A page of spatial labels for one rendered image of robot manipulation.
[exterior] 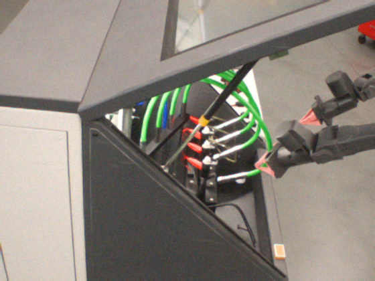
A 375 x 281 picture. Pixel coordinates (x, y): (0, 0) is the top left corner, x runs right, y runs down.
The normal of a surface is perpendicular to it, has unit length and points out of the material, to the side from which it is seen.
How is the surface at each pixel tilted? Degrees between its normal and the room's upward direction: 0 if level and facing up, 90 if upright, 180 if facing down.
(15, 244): 90
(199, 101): 90
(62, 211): 90
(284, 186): 0
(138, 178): 90
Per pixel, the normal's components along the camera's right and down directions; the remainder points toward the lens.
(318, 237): 0.11, -0.80
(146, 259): -0.01, 0.60
